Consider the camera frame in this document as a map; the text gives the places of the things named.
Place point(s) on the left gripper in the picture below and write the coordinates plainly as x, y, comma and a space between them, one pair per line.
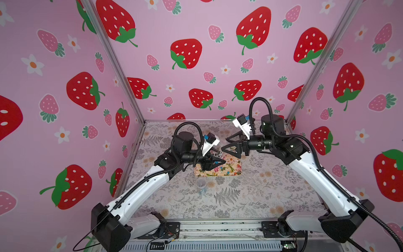
207, 165

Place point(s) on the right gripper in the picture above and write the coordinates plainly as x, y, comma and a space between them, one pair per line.
243, 146

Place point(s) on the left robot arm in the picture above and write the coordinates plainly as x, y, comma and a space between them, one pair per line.
110, 224

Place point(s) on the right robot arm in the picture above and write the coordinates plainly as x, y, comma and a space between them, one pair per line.
264, 132

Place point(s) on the candies on tray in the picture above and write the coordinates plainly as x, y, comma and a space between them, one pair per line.
232, 167

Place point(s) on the clear jar blue candies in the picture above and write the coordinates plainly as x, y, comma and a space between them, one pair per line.
201, 184

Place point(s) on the floral rectangular tray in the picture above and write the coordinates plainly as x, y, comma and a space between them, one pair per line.
198, 172

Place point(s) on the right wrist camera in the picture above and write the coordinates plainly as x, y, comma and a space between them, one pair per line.
242, 123

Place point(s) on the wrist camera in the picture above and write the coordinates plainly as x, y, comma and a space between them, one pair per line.
242, 123
210, 141

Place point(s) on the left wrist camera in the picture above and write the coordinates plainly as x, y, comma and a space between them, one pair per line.
210, 141

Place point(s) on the aluminium front rail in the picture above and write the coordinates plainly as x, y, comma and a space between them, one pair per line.
231, 235

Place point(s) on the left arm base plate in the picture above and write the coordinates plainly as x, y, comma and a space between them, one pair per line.
164, 231

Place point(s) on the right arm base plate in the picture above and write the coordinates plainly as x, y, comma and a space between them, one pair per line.
273, 229

